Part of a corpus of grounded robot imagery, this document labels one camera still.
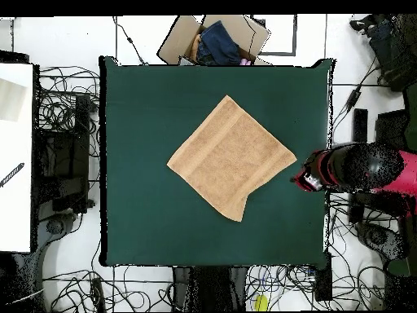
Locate dark green fabric sheet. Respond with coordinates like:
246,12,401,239
387,79,417,278

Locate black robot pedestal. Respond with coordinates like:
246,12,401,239
172,266,248,312

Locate orange cloth item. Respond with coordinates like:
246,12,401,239
190,33,202,62

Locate tan terry towel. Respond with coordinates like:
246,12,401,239
166,95,298,223

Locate beige cardboard piece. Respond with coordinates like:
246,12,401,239
0,77,28,123

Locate black cable with inline plug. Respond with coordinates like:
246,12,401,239
112,15,149,66

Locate yellow green oval object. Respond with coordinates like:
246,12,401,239
253,293,270,313

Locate dark blue jeans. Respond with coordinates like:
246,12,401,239
195,20,242,66

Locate black cable with adapter block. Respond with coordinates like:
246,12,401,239
330,63,382,138

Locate black metal frame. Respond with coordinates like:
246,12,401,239
348,108,410,224

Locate person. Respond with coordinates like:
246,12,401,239
349,13,417,93

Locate white desk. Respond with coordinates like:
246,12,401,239
0,62,34,253

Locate brown cardboard box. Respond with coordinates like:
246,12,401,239
156,14,271,66

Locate dark green table cloth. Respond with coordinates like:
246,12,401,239
98,55,336,268

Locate black ribbed strap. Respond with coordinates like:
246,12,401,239
0,161,26,189

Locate black metal stand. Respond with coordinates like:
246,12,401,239
32,93,93,214

